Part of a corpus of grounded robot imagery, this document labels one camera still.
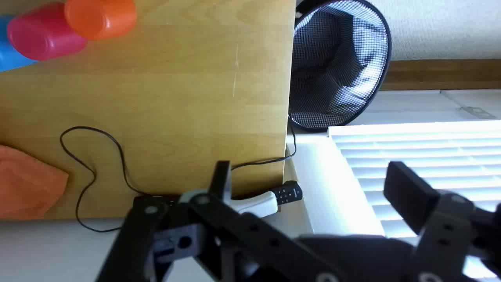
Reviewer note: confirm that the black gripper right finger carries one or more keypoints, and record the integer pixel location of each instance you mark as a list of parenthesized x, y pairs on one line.
[(409, 195)]

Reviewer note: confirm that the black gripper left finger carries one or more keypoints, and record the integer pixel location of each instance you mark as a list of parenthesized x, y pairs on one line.
[(221, 181)]

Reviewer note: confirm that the orange plastic cup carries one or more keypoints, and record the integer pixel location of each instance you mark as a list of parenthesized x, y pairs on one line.
[(101, 19)]

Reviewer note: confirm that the pink plastic cup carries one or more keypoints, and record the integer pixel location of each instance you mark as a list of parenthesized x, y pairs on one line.
[(44, 33)]

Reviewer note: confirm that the blue plastic cup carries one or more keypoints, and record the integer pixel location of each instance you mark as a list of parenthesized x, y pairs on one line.
[(10, 58)]

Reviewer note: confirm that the white window blinds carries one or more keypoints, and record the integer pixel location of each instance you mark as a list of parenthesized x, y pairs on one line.
[(458, 157)]

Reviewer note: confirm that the orange towel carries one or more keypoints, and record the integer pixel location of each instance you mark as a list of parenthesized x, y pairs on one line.
[(29, 187)]

